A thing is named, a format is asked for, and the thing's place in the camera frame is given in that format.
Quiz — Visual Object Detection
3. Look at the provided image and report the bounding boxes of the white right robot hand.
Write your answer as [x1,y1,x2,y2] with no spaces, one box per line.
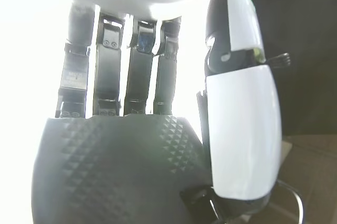
[30,0,292,224]

